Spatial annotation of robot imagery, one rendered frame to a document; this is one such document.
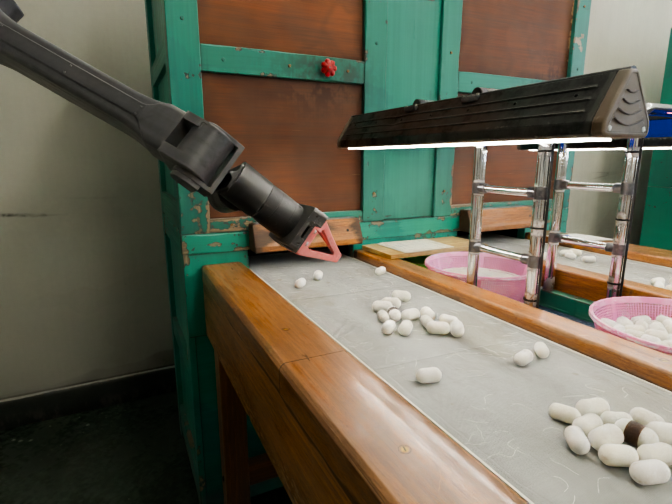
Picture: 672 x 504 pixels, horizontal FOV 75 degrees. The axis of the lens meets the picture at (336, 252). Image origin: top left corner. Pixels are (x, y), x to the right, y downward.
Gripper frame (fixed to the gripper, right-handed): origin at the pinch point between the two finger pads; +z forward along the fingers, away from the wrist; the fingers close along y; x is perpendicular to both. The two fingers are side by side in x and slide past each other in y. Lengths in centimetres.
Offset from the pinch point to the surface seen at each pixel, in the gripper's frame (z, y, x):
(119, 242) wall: -17, 133, 34
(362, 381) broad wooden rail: 2.5, -19.5, 11.8
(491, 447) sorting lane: 10.1, -32.3, 9.2
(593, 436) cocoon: 15.7, -36.8, 2.8
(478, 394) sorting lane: 14.5, -24.0, 5.5
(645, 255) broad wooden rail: 82, 10, -52
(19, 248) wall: -43, 131, 54
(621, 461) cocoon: 15.8, -39.8, 3.4
